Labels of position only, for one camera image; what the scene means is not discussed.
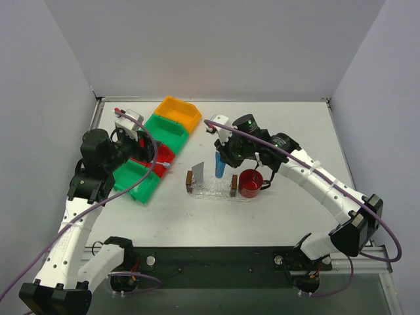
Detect blue toothpaste box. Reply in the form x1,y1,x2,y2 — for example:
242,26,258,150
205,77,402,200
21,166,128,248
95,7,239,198
215,152,226,179

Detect red cup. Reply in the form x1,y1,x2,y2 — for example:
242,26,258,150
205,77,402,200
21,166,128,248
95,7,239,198
238,169,271,199

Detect clear glass tray wooden handles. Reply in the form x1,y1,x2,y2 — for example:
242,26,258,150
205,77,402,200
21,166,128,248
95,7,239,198
185,170,251,202

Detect white toothpaste tube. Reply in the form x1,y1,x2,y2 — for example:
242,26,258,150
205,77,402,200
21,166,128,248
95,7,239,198
192,161,204,186

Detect white toothbrush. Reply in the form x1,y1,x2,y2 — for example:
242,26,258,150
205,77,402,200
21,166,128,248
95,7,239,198
155,161,172,169

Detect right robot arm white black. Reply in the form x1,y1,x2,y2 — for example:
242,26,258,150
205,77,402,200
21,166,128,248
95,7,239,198
206,114,383,261

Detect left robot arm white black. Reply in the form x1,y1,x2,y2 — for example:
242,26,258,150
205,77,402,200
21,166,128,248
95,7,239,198
19,127,158,314

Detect green plastic bin lower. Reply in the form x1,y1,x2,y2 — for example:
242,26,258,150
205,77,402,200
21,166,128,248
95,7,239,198
111,159,161,205

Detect green plastic bin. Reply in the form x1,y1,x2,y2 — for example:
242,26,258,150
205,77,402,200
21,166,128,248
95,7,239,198
111,159,161,205
144,114,189,155

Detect yellow plastic bin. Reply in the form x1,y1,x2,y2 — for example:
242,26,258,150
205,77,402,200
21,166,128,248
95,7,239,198
154,96,202,134

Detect red plastic bin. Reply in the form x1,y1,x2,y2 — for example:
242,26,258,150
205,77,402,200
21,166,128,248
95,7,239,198
131,138,175,178

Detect green plastic bin upper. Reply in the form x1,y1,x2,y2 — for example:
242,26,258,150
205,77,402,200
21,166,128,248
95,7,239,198
144,114,189,155

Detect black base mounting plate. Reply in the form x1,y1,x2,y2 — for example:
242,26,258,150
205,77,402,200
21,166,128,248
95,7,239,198
94,245,334,289

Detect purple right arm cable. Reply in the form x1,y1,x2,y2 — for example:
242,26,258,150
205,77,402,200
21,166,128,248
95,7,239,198
203,119,403,298

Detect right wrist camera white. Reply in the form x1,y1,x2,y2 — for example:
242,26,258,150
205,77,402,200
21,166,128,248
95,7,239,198
206,114,232,146

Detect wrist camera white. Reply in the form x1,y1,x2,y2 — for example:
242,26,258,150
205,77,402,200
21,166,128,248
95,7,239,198
206,114,232,146
114,108,144,141

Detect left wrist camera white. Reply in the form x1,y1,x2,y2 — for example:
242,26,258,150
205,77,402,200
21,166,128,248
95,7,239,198
114,108,144,141

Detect aluminium frame rail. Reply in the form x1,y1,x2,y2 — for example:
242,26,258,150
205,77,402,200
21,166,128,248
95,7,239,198
77,247,394,276

